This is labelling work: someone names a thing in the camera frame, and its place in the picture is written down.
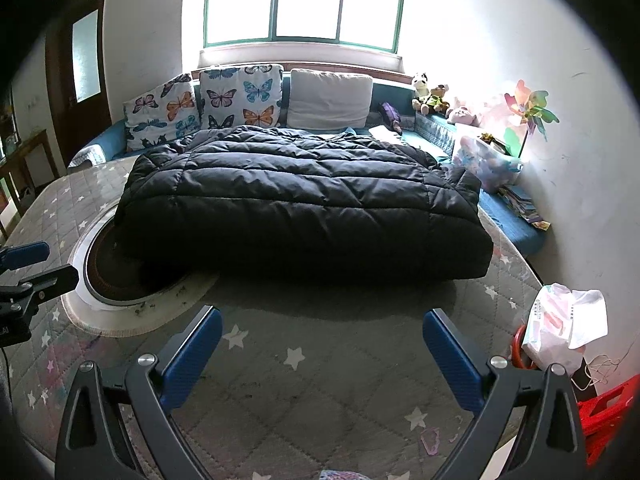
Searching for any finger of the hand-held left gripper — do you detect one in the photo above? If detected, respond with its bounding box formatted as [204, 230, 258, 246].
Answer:
[0, 241, 51, 273]
[0, 264, 81, 307]

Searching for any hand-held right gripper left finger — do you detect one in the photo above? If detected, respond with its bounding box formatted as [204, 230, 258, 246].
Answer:
[56, 306, 223, 480]

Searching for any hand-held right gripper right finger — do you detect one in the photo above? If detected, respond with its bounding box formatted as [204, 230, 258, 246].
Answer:
[423, 308, 587, 480]

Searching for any black down jacket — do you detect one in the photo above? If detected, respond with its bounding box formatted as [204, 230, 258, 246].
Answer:
[114, 126, 495, 283]

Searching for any red plastic bin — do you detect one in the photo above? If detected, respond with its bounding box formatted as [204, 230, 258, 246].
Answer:
[510, 322, 542, 372]

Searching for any wooden side table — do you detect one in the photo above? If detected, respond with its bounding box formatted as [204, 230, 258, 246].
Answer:
[0, 129, 54, 212]

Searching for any white plastic bag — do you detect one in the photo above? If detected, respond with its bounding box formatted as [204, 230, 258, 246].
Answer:
[521, 282, 609, 374]

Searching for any grey star quilted mat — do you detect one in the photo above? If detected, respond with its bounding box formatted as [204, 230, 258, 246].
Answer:
[0, 157, 546, 480]

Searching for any wooden glass cabinet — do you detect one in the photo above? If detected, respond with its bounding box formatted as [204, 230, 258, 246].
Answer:
[0, 87, 19, 161]

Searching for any blue sofa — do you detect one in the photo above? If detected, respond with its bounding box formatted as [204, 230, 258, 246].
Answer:
[67, 72, 546, 257]

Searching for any red plastic stool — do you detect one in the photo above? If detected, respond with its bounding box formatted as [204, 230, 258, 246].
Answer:
[575, 375, 640, 467]

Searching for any pile of picture cards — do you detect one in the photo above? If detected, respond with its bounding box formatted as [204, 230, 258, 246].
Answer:
[497, 185, 551, 231]

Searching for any butterfly print pillow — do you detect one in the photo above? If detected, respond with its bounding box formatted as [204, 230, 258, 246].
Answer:
[122, 74, 201, 154]
[199, 64, 285, 131]

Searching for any clear plastic toy bag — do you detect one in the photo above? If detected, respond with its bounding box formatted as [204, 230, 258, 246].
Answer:
[452, 135, 524, 194]

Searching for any dark wooden door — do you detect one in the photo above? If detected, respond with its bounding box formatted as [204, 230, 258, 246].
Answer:
[46, 0, 114, 167]

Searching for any pink plush toy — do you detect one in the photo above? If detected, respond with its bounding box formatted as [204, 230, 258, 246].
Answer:
[446, 105, 479, 126]

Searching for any purple folded umbrella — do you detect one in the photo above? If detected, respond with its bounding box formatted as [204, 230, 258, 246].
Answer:
[381, 101, 404, 135]

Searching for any colourful pinwheel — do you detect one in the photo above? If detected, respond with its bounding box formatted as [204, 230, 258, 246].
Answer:
[502, 79, 560, 161]

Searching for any panda plush toy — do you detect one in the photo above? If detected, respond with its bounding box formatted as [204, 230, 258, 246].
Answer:
[411, 72, 434, 114]

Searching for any white pillow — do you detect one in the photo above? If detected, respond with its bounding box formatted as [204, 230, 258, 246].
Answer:
[286, 68, 374, 131]

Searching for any green framed window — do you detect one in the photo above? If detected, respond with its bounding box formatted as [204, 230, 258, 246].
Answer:
[202, 0, 409, 54]

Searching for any black cable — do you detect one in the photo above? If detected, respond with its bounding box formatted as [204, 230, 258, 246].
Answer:
[0, 345, 14, 392]

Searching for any white string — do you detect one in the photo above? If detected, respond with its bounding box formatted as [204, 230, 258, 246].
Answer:
[575, 355, 619, 391]

